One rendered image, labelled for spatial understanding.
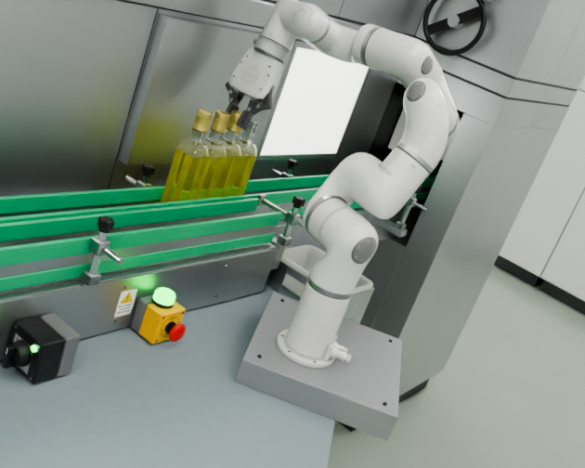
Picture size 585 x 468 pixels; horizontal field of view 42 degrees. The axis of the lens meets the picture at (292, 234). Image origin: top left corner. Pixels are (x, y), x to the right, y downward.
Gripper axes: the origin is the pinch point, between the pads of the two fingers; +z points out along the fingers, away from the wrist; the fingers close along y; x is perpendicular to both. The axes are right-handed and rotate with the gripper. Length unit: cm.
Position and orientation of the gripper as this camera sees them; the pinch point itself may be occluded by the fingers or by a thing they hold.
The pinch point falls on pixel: (238, 116)
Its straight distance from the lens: 178.0
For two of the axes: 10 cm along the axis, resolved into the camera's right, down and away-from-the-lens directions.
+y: 7.6, 4.6, -4.6
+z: -4.6, 8.8, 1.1
